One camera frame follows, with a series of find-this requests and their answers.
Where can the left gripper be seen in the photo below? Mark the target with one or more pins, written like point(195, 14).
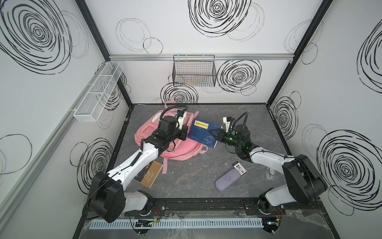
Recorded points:
point(182, 134)

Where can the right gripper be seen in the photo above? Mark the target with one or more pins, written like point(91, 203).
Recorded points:
point(222, 135)

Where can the blue book yellow label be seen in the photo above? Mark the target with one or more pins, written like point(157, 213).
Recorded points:
point(200, 132)

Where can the pink student backpack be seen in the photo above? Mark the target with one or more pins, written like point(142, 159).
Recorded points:
point(179, 150)

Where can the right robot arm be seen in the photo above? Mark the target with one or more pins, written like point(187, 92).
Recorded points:
point(304, 184)

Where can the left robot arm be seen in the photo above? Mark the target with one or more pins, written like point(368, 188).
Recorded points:
point(107, 197)

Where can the small black white card box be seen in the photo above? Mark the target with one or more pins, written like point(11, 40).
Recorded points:
point(239, 167)

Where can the purple glasses case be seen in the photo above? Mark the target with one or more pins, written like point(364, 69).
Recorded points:
point(227, 180)

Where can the brown book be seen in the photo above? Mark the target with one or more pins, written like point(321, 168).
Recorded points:
point(148, 174)

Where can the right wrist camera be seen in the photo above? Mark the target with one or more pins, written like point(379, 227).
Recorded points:
point(227, 121)

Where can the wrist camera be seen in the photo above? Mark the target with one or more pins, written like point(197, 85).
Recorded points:
point(227, 121)
point(180, 116)

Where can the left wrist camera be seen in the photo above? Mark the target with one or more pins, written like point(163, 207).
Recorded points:
point(180, 116)

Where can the black wire basket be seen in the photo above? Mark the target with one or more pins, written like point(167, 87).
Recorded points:
point(194, 73)

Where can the aluminium wall rail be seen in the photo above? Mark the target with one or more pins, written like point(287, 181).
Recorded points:
point(196, 57)

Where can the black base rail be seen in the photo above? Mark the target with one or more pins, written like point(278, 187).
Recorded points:
point(203, 205)

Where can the clear acrylic wall shelf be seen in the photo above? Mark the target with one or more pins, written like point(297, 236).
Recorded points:
point(97, 96)

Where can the white slotted cable duct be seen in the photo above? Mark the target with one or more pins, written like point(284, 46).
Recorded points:
point(189, 223)

